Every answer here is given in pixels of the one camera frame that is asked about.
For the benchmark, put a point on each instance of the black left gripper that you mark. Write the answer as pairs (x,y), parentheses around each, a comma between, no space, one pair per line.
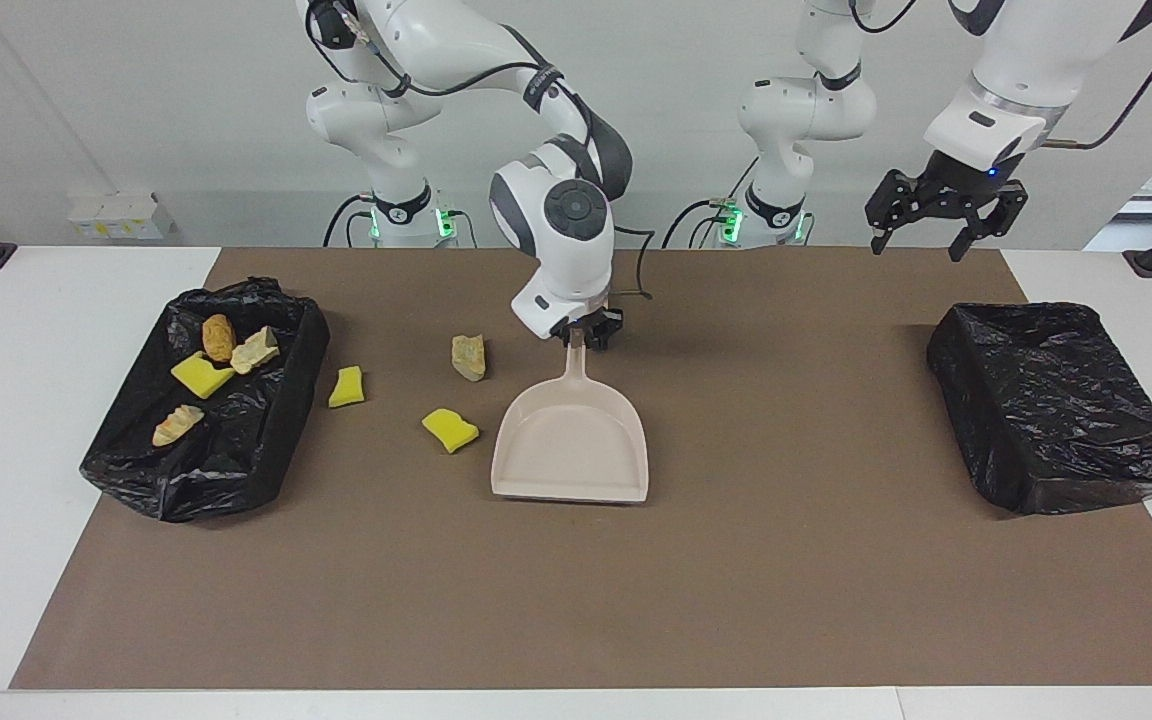
(971,182)

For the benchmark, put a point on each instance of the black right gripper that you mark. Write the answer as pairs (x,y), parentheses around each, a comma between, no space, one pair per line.
(596,320)

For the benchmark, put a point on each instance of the beige plastic dustpan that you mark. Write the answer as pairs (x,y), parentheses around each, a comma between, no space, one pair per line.
(571,450)

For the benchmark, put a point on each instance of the pale yellow foam chunk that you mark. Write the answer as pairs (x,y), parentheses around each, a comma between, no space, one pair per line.
(254,351)
(468,358)
(177,426)

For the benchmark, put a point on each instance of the wedge yellow sponge piece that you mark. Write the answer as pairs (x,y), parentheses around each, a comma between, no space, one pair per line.
(451,430)

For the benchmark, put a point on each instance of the small yellow sponge piece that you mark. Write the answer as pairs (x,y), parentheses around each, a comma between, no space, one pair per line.
(346,388)

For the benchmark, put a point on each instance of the brown bread roll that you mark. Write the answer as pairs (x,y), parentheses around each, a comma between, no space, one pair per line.
(219,338)

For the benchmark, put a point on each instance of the notched yellow sponge piece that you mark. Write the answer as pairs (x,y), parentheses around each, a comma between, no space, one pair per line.
(200,376)

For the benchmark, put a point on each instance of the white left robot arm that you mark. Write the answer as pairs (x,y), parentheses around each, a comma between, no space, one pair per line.
(806,110)

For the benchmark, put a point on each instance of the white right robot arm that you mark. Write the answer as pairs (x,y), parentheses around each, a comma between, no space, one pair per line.
(576,270)

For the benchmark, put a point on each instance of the black bag lined bin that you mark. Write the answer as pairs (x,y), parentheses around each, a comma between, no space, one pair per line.
(1066,420)
(236,455)

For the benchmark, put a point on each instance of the brown paper table mat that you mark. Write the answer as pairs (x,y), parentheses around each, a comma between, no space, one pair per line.
(636,600)

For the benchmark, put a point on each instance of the white wall power strip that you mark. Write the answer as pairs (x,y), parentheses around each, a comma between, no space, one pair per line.
(121,215)

